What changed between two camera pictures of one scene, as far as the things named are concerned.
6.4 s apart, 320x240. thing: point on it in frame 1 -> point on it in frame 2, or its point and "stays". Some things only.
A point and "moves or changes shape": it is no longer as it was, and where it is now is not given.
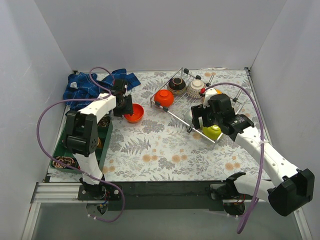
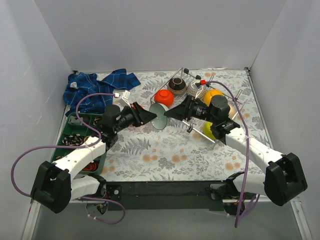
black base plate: [158, 196] stays
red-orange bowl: [164, 97] stays
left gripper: [127, 106] -> [136, 117]
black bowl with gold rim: [177, 86] stays
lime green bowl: [212, 132] stays
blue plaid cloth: [82, 87] stays
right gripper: [198, 116] -> [187, 108]
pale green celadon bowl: [189, 117] moves or changes shape
